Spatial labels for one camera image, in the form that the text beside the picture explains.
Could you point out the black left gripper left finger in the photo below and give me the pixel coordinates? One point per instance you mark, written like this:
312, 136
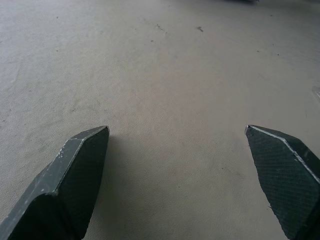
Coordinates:
62, 185

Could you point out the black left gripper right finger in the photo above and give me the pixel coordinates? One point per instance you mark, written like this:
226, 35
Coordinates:
285, 180

